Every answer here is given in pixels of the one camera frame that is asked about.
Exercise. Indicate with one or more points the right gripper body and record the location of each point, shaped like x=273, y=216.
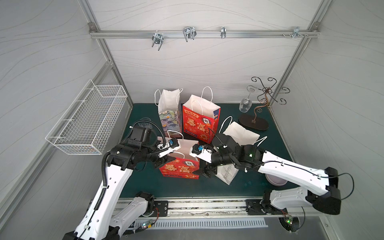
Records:
x=208, y=163

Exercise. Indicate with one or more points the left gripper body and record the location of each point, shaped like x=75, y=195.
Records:
x=163, y=157

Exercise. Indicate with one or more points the red paper bag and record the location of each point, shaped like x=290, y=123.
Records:
x=201, y=118
x=184, y=165

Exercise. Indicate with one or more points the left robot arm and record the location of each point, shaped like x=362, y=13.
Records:
x=118, y=165

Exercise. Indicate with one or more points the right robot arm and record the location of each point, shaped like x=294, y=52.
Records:
x=315, y=188

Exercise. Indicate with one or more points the white paper bag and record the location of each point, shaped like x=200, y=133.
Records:
x=241, y=136

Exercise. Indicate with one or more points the floral paper bag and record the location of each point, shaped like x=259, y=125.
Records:
x=170, y=111

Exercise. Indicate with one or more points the wine glass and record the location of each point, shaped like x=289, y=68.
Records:
x=245, y=104

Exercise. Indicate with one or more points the pink bowl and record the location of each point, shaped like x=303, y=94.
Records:
x=275, y=181

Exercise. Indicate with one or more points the white vent grille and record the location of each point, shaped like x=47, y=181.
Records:
x=221, y=223

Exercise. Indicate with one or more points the leftmost metal hook clamp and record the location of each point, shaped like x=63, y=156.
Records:
x=157, y=39

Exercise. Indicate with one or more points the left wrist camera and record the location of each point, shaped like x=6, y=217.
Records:
x=171, y=146

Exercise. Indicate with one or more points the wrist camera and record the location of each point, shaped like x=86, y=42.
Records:
x=199, y=151
x=171, y=146

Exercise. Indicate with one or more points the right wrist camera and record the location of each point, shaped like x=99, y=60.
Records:
x=199, y=151

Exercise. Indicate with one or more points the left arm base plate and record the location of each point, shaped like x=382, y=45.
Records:
x=160, y=208

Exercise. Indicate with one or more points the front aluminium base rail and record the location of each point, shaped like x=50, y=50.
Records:
x=212, y=207

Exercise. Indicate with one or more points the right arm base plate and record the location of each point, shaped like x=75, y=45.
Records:
x=261, y=207

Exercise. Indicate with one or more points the white wire basket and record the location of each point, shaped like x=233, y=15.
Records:
x=85, y=127

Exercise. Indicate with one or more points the horizontal aluminium rail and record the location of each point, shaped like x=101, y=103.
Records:
x=201, y=34

